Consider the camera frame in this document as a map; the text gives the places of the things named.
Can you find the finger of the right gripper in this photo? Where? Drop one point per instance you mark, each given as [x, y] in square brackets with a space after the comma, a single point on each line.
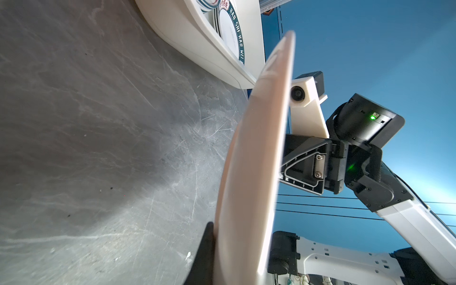
[305, 161]

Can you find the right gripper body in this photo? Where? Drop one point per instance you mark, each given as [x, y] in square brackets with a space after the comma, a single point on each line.
[364, 128]

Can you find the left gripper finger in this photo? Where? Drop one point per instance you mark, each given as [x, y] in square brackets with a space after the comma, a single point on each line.
[201, 272]

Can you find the large green red plate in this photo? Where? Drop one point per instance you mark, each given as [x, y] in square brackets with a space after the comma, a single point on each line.
[245, 215]

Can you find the green lettered plate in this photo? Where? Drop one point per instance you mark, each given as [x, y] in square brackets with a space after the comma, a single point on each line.
[229, 29]

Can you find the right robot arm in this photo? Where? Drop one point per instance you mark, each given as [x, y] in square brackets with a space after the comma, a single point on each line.
[430, 258]

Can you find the white plastic bin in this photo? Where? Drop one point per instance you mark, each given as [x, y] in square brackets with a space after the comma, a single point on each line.
[184, 26]

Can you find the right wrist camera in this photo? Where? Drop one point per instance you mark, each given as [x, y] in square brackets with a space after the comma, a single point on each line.
[307, 94]

